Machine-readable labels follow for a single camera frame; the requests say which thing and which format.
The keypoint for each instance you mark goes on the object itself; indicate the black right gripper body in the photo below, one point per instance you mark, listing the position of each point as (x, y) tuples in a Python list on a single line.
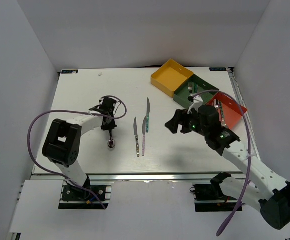
[(190, 122)]

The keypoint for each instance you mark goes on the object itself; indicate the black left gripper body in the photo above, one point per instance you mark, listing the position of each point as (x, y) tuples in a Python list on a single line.
[(111, 125)]

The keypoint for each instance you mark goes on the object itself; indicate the spoon with pink handle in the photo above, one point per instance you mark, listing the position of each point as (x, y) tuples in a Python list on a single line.
[(216, 104)]

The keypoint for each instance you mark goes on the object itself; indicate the spoon with black patterned handle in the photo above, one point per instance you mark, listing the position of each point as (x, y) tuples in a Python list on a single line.
[(111, 142)]

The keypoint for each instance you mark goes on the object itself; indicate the fork with black patterned handle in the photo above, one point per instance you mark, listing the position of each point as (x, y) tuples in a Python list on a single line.
[(190, 87)]

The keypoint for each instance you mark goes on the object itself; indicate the spoon with green handle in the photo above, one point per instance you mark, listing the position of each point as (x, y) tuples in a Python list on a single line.
[(222, 115)]

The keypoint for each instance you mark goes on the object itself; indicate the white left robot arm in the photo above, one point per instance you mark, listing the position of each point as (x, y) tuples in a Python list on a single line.
[(62, 143)]

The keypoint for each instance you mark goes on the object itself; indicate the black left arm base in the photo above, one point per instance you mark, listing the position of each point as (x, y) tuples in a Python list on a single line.
[(72, 198)]

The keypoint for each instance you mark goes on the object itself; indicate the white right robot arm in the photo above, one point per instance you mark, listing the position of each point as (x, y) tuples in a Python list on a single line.
[(271, 194)]

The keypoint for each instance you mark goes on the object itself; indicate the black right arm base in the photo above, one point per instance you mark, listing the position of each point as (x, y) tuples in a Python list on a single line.
[(206, 201)]

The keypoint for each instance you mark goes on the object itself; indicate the orange square bin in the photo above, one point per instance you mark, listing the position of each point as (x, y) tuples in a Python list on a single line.
[(231, 110)]

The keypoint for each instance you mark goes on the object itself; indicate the green square bin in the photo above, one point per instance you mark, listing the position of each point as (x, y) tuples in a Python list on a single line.
[(181, 94)]

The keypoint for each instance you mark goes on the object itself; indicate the yellow square bin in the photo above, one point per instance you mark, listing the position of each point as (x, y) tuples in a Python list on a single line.
[(170, 77)]

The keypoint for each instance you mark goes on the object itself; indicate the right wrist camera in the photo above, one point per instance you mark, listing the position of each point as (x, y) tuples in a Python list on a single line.
[(196, 103)]

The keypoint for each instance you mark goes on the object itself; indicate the knife with black patterned handle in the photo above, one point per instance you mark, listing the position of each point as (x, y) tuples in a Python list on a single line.
[(136, 137)]

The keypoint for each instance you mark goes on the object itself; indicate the knife with green handle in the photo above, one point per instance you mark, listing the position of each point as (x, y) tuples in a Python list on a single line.
[(147, 115)]

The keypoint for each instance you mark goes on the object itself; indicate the knife with pink handle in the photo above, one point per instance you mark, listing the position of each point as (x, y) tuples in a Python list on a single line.
[(143, 136)]

